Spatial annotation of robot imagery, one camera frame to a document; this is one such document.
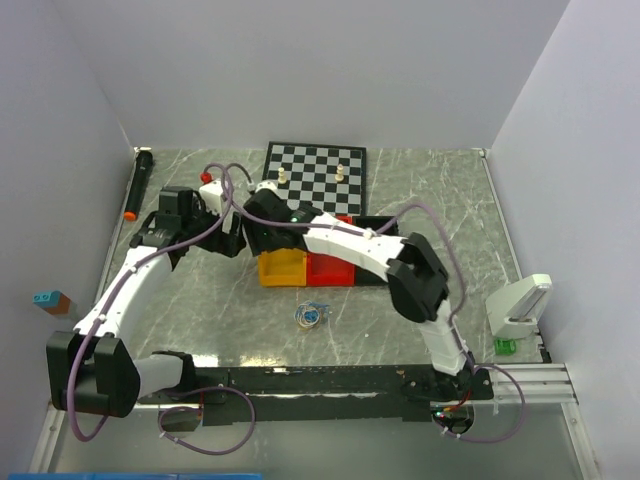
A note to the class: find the white chess pawn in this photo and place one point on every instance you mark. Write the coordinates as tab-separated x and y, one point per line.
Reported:
339	175

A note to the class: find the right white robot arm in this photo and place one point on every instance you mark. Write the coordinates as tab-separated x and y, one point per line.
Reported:
416	277

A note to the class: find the blue brown toy block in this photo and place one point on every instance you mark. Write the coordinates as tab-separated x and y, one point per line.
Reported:
56	304

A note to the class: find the white tilted stand device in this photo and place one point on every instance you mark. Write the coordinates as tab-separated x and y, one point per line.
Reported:
514	310

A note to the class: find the green small toy block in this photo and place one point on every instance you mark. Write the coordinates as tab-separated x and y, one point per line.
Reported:
505	347

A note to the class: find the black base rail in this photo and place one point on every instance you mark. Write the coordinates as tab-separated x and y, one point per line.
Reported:
299	393

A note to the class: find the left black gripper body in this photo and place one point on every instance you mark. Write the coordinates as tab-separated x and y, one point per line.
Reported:
219	241

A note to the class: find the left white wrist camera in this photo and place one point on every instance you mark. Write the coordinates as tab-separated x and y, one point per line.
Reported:
212	193

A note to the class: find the black white chessboard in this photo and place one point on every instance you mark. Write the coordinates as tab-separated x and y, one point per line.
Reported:
310	171

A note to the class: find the black marker orange cap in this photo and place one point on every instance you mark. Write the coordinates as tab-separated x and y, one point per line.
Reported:
144	164

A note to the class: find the yellow plastic bin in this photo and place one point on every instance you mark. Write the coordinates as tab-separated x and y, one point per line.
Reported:
282	268

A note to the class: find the black plastic bin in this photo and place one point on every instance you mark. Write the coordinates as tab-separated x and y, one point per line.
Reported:
363	277

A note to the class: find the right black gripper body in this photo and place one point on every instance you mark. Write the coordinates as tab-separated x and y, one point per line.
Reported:
266	235

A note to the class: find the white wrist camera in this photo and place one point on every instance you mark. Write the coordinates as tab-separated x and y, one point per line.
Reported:
212	193
263	185

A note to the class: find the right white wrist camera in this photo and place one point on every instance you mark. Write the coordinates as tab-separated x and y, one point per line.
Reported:
263	185

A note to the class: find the red plastic bin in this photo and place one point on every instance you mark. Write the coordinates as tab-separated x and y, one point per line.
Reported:
328	271

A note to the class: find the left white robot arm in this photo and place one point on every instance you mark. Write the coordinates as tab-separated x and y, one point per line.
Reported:
90	367

